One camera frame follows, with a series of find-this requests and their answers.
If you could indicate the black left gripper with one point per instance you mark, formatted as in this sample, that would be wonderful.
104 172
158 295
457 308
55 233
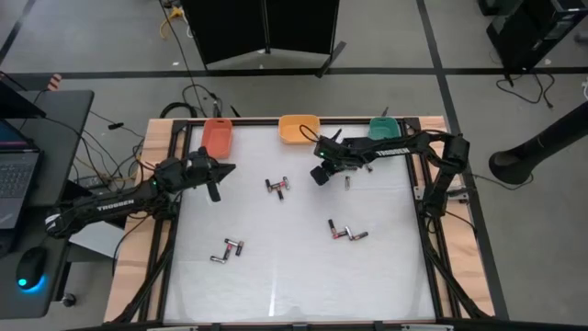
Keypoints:
197 170

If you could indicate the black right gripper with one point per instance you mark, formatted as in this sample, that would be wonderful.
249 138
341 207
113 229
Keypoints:
334 164

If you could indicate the black copper-top battery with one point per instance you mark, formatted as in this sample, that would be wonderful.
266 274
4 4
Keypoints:
360 236
279 195
268 185
331 225
239 248

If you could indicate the yellow plastic bin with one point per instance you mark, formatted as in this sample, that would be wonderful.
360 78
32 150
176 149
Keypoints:
298 131

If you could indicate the red and black battery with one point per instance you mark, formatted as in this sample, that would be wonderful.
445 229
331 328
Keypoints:
340 234
276 186
228 251

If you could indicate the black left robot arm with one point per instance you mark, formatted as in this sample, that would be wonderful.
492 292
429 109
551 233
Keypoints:
115 205

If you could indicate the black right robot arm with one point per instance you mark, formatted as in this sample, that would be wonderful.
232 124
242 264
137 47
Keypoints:
413 144

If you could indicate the orange plastic bin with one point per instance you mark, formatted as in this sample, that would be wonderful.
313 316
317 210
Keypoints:
217 138

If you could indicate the teal plastic bin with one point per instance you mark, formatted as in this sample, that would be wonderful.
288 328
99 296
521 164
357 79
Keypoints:
383 128

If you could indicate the black power strip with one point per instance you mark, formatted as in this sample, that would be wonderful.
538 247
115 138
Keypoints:
92 182

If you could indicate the white box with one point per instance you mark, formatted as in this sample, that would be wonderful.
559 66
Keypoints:
98 241

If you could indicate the black folding screen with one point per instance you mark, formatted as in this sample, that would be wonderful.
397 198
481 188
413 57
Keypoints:
229 27

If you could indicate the black desk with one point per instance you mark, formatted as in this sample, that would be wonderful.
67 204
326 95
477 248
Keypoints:
69 119

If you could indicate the orange white striped tape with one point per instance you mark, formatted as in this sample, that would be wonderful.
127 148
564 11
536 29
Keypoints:
54 82

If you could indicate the black caster wheel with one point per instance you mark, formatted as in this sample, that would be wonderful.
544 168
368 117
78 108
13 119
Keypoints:
69 300

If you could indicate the dark laptop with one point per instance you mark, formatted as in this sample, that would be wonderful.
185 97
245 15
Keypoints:
16 184

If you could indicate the black computer mouse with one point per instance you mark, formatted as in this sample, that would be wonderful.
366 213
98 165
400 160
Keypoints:
31 266

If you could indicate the black stand pole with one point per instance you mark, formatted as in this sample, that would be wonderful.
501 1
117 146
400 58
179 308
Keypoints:
551 133

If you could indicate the black monitor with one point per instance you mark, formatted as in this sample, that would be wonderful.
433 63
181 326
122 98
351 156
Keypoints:
14 103

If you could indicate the black equipment cart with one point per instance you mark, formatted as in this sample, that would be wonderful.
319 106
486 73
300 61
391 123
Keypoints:
528 32

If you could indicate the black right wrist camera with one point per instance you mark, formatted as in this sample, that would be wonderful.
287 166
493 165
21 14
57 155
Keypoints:
320 176

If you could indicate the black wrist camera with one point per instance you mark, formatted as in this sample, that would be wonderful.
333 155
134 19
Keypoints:
320 176
213 193

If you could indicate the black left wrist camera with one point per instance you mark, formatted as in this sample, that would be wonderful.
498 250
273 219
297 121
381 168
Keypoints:
213 193

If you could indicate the black aluminium table frame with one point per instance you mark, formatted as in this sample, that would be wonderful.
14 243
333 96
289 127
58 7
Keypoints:
412 123

